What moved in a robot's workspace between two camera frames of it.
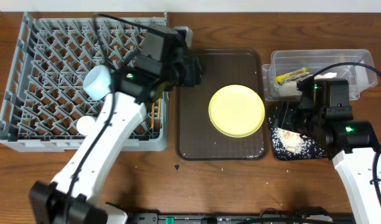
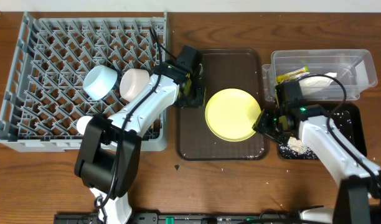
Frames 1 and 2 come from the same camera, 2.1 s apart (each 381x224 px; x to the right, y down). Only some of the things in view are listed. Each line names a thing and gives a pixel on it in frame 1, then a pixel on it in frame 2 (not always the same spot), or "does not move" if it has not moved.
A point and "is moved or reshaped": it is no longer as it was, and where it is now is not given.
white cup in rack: [86, 125] does not move
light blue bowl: [98, 82] does not move
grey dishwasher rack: [42, 96] does not move
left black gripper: [193, 71] -> [194, 94]
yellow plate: [236, 111] is moved or reshaped
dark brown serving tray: [197, 139] does not move
